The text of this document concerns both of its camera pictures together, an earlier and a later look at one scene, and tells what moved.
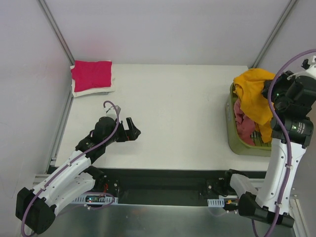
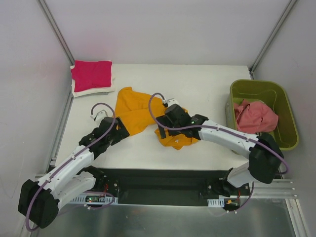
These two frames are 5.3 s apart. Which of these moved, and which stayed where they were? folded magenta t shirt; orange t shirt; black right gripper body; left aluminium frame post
Moved: orange t shirt; black right gripper body
Stayed: left aluminium frame post; folded magenta t shirt
